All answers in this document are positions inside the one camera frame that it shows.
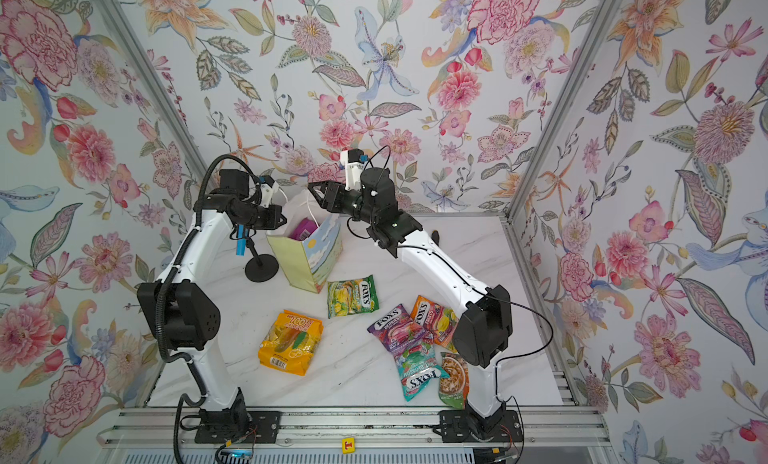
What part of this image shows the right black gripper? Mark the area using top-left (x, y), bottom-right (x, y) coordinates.
top-left (311, 185), bottom-right (382, 234)

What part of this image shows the purple grape candy bag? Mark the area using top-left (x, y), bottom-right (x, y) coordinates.
top-left (290, 218), bottom-right (319, 242)

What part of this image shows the painted landscape paper bag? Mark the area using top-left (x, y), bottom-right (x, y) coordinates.
top-left (266, 190), bottom-right (343, 294)

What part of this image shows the green Fox's candy bag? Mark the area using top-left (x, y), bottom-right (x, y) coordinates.
top-left (327, 275), bottom-right (380, 318)

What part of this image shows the teal Fox's candy bag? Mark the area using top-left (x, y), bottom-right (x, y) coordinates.
top-left (395, 342), bottom-right (449, 402)

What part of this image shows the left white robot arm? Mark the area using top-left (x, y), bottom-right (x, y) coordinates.
top-left (137, 169), bottom-right (287, 436)

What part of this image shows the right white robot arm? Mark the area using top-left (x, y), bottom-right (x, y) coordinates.
top-left (308, 168), bottom-right (513, 439)

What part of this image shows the yellow gummy candy bag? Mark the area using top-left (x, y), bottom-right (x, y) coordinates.
top-left (258, 311), bottom-right (324, 376)

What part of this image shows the purple Fox's candy bag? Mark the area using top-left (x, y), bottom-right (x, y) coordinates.
top-left (367, 304), bottom-right (427, 355)

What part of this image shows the orange Fox's candy bag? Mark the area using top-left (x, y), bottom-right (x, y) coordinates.
top-left (411, 296), bottom-right (459, 353)

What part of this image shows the green orange noodle packet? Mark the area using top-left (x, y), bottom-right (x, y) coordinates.
top-left (438, 352), bottom-right (470, 410)

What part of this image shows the yellow marker cube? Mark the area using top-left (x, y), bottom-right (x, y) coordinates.
top-left (342, 437), bottom-right (356, 455)

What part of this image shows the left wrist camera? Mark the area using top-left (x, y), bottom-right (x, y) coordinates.
top-left (257, 176), bottom-right (279, 207)

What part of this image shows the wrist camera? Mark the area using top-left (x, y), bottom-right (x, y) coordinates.
top-left (340, 149), bottom-right (368, 191)
top-left (257, 176), bottom-right (279, 207)

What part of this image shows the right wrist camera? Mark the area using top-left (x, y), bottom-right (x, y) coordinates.
top-left (340, 149), bottom-right (368, 191)

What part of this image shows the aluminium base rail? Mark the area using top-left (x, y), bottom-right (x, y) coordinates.
top-left (96, 406), bottom-right (610, 451)

